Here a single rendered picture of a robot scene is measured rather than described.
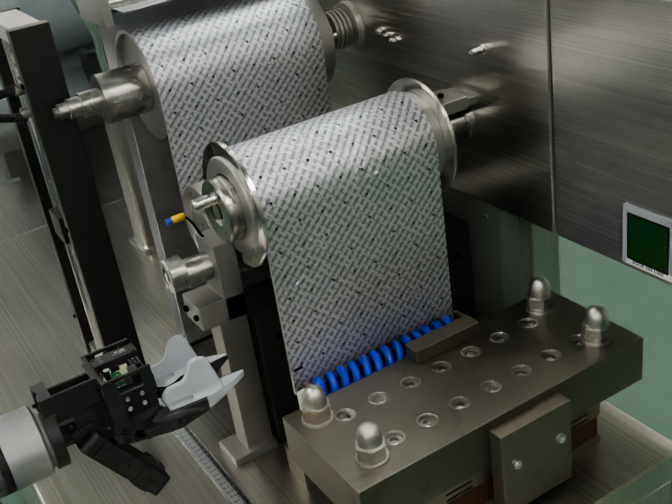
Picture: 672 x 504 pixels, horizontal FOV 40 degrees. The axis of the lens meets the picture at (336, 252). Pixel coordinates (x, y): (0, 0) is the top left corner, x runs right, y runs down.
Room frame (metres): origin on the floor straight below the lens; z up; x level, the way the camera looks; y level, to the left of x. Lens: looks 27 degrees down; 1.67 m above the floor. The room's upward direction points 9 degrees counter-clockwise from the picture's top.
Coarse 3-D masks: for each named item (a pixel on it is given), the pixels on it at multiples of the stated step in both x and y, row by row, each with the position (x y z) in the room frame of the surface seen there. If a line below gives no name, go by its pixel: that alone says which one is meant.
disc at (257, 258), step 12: (216, 144) 0.96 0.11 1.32; (204, 156) 1.00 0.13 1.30; (216, 156) 0.97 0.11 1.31; (228, 156) 0.94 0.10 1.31; (204, 168) 1.01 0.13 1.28; (240, 168) 0.91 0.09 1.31; (240, 180) 0.92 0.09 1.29; (252, 192) 0.90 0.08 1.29; (252, 204) 0.90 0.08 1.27; (264, 216) 0.89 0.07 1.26; (264, 228) 0.89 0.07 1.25; (264, 240) 0.89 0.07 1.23; (240, 252) 0.96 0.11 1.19; (264, 252) 0.90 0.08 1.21; (252, 264) 0.93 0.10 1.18
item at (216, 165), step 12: (432, 120) 1.03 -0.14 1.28; (444, 144) 1.02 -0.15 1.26; (444, 156) 1.02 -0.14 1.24; (216, 168) 0.97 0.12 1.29; (228, 168) 0.93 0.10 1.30; (240, 192) 0.92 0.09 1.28; (252, 216) 0.90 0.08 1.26; (252, 228) 0.91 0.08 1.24; (240, 240) 0.94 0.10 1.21; (252, 240) 0.91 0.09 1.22; (252, 252) 0.92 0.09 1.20
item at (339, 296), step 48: (336, 240) 0.94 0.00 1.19; (384, 240) 0.97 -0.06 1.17; (432, 240) 1.00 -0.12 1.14; (288, 288) 0.91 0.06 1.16; (336, 288) 0.93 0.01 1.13; (384, 288) 0.96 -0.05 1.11; (432, 288) 1.00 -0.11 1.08; (288, 336) 0.90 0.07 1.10; (336, 336) 0.93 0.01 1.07; (384, 336) 0.96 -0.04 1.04
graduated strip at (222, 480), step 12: (180, 432) 1.02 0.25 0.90; (192, 432) 1.02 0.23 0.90; (192, 444) 0.99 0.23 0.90; (192, 456) 0.97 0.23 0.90; (204, 456) 0.96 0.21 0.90; (204, 468) 0.94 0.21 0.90; (216, 468) 0.94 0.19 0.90; (216, 480) 0.91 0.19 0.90; (228, 480) 0.91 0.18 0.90; (228, 492) 0.89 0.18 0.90; (240, 492) 0.89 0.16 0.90
